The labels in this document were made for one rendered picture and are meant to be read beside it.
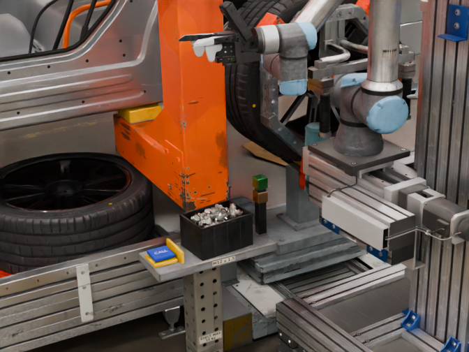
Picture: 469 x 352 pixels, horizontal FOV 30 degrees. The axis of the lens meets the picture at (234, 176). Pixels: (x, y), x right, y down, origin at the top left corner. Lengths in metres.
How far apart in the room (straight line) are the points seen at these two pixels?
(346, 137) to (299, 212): 0.93
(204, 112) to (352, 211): 0.66
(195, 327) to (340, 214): 0.72
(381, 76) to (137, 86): 1.17
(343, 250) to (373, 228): 1.12
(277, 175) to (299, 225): 1.11
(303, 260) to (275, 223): 0.22
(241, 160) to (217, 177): 1.82
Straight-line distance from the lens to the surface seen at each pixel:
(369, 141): 2.63
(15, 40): 3.96
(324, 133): 2.96
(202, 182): 2.95
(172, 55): 2.84
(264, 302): 3.30
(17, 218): 3.10
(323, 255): 3.49
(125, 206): 3.12
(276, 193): 4.38
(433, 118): 2.61
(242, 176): 4.58
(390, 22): 2.42
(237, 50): 2.28
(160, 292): 3.15
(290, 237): 3.45
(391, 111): 2.47
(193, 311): 2.94
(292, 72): 2.35
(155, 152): 3.13
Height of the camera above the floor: 1.79
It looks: 23 degrees down
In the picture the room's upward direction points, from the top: 2 degrees counter-clockwise
